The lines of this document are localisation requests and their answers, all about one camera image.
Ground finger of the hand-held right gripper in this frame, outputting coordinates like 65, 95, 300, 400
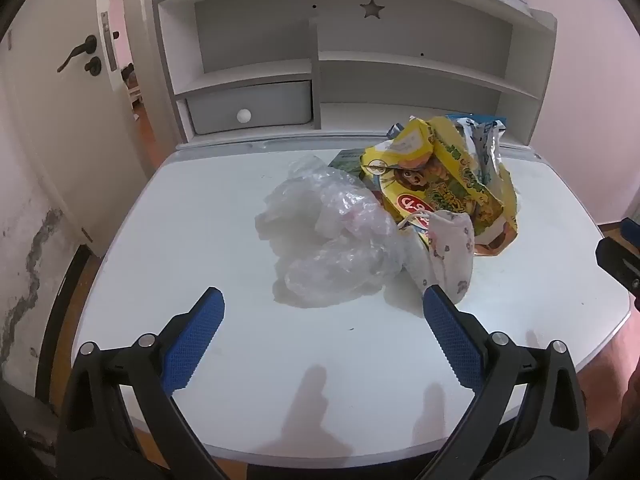
619, 217, 640, 250
595, 236, 640, 297

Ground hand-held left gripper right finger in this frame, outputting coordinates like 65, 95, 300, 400
410, 284, 591, 480

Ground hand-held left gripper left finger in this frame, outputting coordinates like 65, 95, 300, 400
57, 286, 246, 480

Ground white printed face mask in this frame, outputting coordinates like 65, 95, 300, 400
397, 210, 476, 306

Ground yellow snack packet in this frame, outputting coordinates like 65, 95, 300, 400
361, 116, 521, 257

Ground clear plastic bag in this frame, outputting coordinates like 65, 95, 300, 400
254, 155, 426, 309

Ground blue silver snack packet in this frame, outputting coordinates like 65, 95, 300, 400
445, 114, 508, 186

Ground green flat packet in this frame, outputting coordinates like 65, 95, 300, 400
327, 149, 373, 181

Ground grey drawer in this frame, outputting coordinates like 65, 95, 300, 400
186, 80, 314, 136

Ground white door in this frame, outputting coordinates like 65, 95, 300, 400
0, 0, 153, 261

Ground white desk shelf unit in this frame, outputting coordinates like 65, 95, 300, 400
150, 0, 558, 147

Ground metal door latch plate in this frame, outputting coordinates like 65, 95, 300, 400
100, 11, 121, 72

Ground dark door handle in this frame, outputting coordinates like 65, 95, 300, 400
56, 35, 98, 73

